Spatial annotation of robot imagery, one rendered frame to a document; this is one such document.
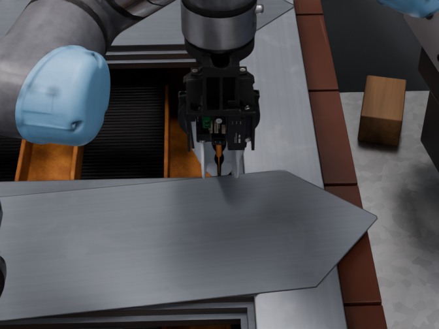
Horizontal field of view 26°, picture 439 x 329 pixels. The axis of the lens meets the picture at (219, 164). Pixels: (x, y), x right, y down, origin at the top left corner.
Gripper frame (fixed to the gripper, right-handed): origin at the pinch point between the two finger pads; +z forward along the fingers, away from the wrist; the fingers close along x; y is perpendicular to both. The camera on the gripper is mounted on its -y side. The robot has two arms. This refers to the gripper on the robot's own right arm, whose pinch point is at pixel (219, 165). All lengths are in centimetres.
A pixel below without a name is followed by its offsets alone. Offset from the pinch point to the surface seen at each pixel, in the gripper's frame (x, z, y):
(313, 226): 10.0, 0.6, 9.6
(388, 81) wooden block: 26.3, 12.3, -30.9
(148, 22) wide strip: -8.9, 0.9, -30.9
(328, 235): 11.6, 0.6, 11.0
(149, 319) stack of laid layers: -7.7, 2.6, 20.3
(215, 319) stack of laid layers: -1.0, 2.6, 20.5
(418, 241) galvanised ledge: 26.4, 17.2, -3.0
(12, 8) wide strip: -28.6, 0.9, -35.0
